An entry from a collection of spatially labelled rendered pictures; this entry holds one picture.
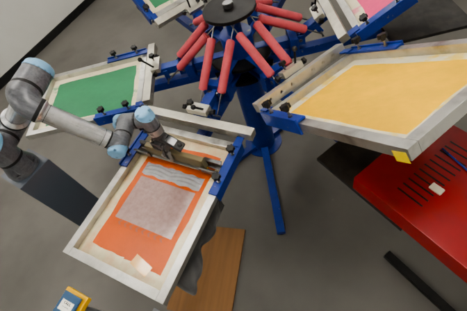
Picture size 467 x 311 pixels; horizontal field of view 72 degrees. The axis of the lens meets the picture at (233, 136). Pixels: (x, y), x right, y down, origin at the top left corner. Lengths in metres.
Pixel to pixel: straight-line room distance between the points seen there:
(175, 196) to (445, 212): 1.12
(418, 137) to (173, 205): 1.10
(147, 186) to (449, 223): 1.30
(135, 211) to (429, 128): 1.30
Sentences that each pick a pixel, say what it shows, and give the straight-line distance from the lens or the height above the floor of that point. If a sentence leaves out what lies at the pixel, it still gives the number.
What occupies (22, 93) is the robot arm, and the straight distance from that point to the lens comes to 1.38.
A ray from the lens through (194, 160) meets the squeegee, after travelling 1.56.
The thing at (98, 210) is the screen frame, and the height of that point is 0.99.
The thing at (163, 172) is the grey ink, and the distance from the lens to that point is 1.71.
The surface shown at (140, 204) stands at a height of 0.95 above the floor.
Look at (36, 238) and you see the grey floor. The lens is 3.35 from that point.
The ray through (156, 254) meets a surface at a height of 0.95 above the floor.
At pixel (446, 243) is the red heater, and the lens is 1.31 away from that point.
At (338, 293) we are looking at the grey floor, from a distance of 2.32.
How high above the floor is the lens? 2.28
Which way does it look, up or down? 51 degrees down
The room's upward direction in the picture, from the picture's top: 21 degrees counter-clockwise
